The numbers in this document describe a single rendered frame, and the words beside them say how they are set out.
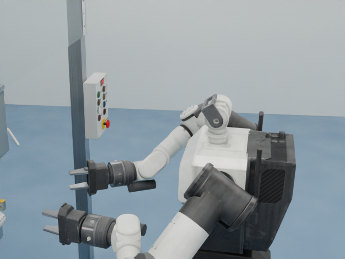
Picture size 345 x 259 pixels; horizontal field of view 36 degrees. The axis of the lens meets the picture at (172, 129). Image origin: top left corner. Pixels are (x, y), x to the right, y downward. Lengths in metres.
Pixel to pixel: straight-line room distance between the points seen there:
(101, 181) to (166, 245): 0.65
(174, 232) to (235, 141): 0.36
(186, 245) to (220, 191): 0.14
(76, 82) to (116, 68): 2.96
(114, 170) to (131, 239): 0.44
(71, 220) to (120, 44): 3.80
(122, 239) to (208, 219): 0.29
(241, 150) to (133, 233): 0.36
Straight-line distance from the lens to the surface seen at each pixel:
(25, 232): 3.48
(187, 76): 5.26
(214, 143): 1.45
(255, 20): 5.16
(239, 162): 1.37
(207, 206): 1.24
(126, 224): 1.47
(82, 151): 2.46
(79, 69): 2.33
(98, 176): 1.82
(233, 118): 1.65
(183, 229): 1.23
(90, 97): 2.36
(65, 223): 1.56
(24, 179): 4.10
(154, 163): 1.84
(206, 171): 1.25
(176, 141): 1.90
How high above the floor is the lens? 1.85
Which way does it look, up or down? 22 degrees down
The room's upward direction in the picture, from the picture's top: 1 degrees clockwise
